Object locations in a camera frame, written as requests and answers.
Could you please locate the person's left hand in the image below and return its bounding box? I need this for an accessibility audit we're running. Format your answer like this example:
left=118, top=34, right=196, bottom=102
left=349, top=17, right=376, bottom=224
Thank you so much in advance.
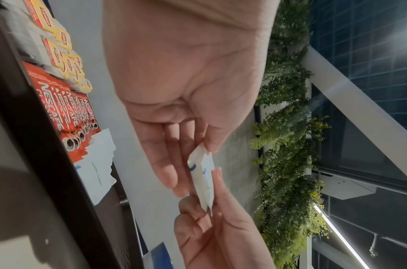
left=102, top=0, right=281, bottom=198

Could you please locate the brown plastic tray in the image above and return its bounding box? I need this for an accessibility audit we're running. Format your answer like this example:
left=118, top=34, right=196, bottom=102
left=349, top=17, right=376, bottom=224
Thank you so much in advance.
left=0, top=0, right=146, bottom=269

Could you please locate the person's right hand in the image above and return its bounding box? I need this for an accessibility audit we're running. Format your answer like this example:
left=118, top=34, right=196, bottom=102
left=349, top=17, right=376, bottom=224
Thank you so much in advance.
left=174, top=167, right=277, bottom=269

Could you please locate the row of red Nescafe sachets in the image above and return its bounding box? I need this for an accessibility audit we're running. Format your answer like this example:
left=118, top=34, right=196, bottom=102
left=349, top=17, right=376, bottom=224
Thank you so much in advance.
left=22, top=61, right=102, bottom=163

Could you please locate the green plant wall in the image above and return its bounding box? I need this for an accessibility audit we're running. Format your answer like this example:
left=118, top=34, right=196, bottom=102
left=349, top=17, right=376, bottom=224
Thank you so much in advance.
left=249, top=0, right=332, bottom=269

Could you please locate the white sugar packet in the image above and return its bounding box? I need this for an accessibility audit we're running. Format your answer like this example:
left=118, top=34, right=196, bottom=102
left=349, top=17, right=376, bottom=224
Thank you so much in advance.
left=187, top=143, right=209, bottom=185
left=191, top=152, right=215, bottom=218

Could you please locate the row of white sugar packets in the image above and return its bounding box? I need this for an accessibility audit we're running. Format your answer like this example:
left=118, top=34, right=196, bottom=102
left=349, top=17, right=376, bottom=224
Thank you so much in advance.
left=73, top=128, right=117, bottom=207

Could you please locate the large glass window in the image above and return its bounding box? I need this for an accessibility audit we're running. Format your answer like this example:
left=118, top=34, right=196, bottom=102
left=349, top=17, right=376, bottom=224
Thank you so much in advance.
left=302, top=0, right=407, bottom=269

